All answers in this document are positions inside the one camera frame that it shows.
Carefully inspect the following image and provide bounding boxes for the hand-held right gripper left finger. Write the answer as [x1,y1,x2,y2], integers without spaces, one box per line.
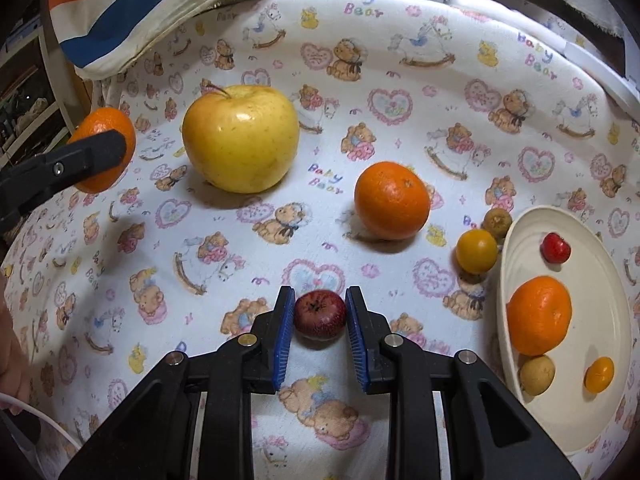
[59,285,297,480]

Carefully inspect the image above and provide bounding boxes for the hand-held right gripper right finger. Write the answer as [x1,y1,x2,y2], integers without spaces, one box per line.
[345,285,582,480]

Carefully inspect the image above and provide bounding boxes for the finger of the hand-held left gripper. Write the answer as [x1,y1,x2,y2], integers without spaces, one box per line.
[0,129,128,233]

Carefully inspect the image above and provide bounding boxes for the red hawthorn berry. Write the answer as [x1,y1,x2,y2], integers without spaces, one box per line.
[293,289,348,342]
[541,231,572,264]

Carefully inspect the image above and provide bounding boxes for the orange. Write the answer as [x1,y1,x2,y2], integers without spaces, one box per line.
[354,161,432,241]
[67,106,137,195]
[506,275,573,357]

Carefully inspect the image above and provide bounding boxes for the yellow cherry tomato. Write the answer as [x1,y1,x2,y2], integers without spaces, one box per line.
[584,356,616,394]
[455,228,499,276]

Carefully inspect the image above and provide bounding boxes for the yellow apple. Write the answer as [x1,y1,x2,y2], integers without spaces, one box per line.
[181,81,301,195]

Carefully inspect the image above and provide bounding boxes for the brown longan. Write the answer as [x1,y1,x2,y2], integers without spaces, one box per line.
[518,354,557,396]
[482,207,514,241]

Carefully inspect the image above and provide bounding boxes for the cream plate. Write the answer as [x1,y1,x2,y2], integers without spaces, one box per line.
[497,205,633,457]

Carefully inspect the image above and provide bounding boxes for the person's left hand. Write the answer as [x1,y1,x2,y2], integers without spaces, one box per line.
[0,275,32,416]

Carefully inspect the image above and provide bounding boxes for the wooden shelf unit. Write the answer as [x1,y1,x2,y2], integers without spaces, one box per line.
[0,10,76,171]

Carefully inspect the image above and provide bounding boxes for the striped cloth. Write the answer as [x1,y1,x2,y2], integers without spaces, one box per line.
[47,0,631,81]

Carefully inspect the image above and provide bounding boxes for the white remote control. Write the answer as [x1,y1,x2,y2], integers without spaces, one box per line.
[445,0,571,45]

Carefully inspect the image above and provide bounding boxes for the white desk lamp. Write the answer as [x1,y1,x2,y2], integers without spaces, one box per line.
[562,40,640,118]

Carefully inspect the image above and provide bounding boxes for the white cable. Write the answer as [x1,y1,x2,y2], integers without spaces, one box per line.
[0,392,83,451]

